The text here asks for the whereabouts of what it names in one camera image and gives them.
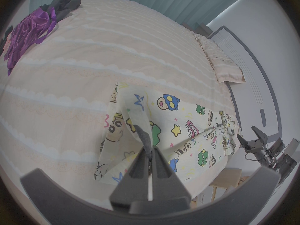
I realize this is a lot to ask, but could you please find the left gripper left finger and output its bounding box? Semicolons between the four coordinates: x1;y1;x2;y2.
110;146;151;214

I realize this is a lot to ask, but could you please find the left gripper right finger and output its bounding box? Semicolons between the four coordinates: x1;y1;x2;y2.
152;146;193;204

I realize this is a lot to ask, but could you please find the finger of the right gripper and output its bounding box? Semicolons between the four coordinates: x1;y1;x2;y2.
251;126;268;145
236;133;250;150

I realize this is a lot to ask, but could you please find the white printed pyjama top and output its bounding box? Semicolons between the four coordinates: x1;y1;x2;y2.
94;81;240;185

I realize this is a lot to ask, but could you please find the bed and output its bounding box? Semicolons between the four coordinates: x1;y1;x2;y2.
0;0;283;204

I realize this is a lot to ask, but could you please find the pale wooden small table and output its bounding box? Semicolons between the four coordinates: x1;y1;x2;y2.
191;168;250;204

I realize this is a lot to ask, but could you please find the pink striped pillow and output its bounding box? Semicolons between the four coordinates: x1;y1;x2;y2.
193;33;246;84

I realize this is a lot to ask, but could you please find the grey bedside table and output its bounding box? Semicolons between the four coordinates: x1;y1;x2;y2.
182;21;212;37

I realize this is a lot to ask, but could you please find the purple satin garment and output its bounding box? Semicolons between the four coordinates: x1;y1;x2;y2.
3;8;58;75

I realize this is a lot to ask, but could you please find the pink garment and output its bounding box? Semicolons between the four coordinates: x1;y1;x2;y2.
2;35;13;54

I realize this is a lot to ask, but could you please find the black garment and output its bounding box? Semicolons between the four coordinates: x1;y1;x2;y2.
39;0;82;23

